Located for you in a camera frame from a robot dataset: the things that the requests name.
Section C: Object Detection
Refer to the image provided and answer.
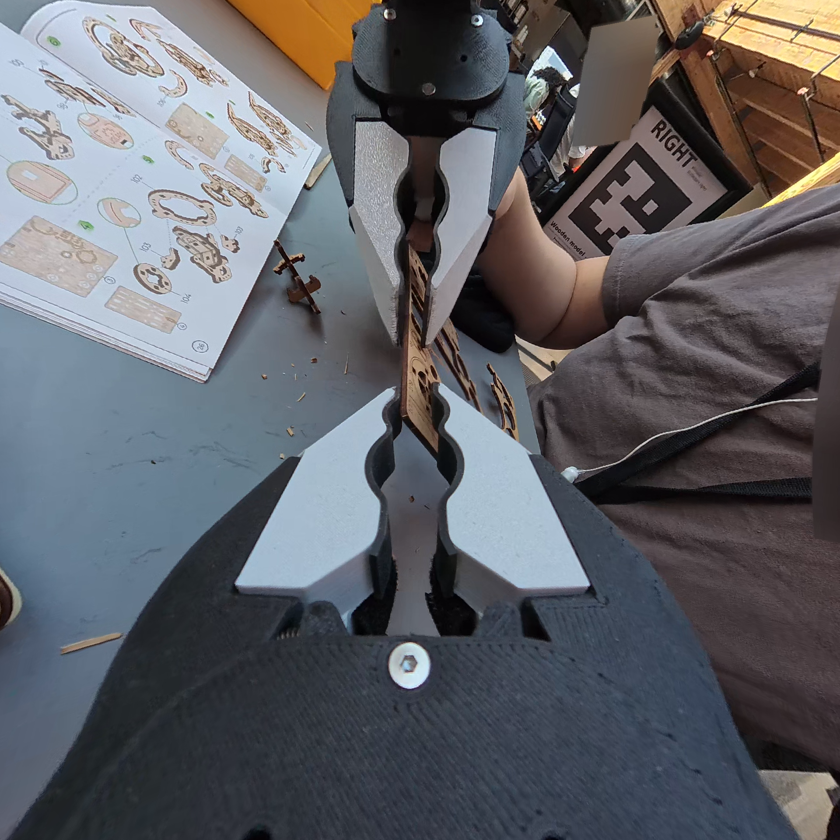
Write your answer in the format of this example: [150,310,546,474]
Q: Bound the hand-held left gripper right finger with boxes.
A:
[430,382,593,627]

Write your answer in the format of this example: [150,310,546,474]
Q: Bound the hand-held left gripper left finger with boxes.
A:
[234,386,405,634]

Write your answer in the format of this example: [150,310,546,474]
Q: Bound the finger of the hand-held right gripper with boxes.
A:
[348,117,412,347]
[423,126,496,349]

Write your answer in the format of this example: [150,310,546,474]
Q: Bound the laser-cut wooden parts sheet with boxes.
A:
[397,241,484,455]

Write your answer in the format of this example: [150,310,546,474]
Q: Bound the person's right forearm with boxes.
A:
[476,167,616,350]

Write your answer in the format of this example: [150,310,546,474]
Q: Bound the curved wooden model part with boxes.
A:
[487,363,521,442]

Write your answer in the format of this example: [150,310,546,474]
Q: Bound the partly built wooden model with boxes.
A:
[0,567,25,632]

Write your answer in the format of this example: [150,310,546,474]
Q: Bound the black office chair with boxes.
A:
[525,85,581,206]

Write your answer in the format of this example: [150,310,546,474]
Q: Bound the small wooden cross assembly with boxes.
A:
[272,239,322,315]

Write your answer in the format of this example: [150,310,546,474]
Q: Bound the black wrist rest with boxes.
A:
[451,272,517,355]

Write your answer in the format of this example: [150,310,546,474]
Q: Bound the yellow plastic bin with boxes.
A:
[226,0,382,91]

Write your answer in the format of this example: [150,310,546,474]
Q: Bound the person's grey shirt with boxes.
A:
[528,187,840,769]

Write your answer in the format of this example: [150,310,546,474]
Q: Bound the framed black-white tag sign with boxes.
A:
[535,79,754,261]

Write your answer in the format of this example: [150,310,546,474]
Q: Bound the white instruction booklet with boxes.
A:
[0,0,322,383]

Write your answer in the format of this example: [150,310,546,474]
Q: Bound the long wooden splinter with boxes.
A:
[60,631,124,656]

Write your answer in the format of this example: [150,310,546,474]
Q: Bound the wooden shelf rack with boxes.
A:
[650,0,840,193]

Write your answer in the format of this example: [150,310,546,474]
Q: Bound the white cord with bead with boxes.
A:
[561,397,819,484]

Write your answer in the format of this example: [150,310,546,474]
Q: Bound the black lanyard strap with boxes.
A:
[574,361,821,506]

